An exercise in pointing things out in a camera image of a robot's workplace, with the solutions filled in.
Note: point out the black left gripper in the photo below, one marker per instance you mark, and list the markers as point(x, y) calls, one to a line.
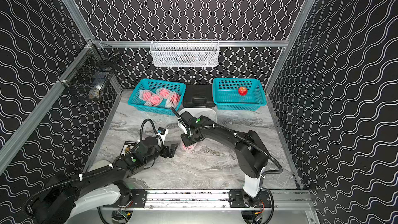
point(168, 151)

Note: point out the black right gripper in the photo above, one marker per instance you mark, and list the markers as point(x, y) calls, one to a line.
point(186, 142)

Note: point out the red apple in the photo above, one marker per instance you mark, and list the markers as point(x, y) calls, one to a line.
point(191, 147)
point(242, 91)

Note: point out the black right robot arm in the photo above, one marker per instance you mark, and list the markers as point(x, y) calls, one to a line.
point(250, 151)

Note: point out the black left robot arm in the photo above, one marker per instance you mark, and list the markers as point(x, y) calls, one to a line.
point(55, 203)

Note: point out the white plastic tub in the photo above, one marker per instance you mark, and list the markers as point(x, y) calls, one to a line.
point(197, 112)

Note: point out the black plastic tool case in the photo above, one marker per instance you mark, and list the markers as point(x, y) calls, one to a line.
point(198, 96)

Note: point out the teal basket left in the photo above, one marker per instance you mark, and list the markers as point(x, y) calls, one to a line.
point(153, 85)

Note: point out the teal basket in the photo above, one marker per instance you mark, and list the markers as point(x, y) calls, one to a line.
point(226, 96)
point(153, 85)

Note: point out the teal basket right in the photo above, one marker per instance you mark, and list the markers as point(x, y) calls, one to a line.
point(226, 96)

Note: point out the netted apple far left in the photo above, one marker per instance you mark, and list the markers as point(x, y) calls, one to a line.
point(145, 95)

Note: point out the white tape roll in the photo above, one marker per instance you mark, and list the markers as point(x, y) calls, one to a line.
point(99, 164)

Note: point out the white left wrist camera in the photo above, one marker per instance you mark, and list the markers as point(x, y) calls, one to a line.
point(162, 133)

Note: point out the metal base rail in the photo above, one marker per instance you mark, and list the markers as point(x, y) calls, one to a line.
point(289, 201)

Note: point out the clear wall basket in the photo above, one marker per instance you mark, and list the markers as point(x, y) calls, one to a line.
point(185, 53)

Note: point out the black wire wall basket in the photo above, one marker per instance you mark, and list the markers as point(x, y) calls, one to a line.
point(93, 72)

